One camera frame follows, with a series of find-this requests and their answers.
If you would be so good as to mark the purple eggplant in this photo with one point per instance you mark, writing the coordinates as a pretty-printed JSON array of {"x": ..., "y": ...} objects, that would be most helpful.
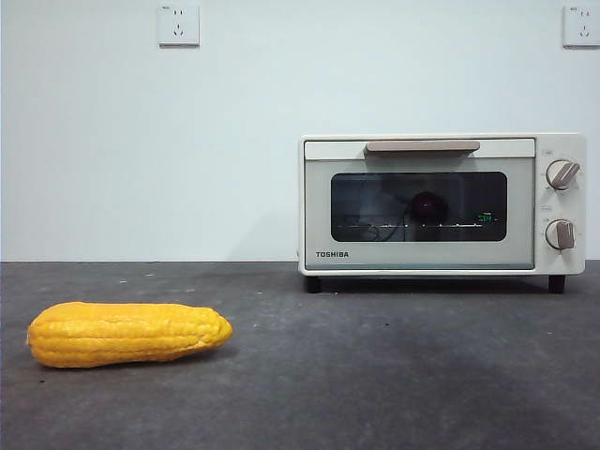
[{"x": 426, "y": 205}]

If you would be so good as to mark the round beige oven knob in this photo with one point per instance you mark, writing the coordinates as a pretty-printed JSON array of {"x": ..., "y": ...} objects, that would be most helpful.
[
  {"x": 561, "y": 174},
  {"x": 560, "y": 234}
]

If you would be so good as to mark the cream Toshiba toaster oven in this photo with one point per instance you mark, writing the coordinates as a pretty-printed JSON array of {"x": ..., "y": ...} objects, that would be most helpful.
[{"x": 562, "y": 206}]

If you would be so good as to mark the yellow corn cob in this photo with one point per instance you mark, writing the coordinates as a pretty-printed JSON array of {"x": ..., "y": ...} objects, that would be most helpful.
[{"x": 126, "y": 335}]

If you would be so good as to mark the white wall socket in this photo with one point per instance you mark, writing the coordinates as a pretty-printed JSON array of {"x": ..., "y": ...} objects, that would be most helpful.
[
  {"x": 179, "y": 24},
  {"x": 583, "y": 25}
]

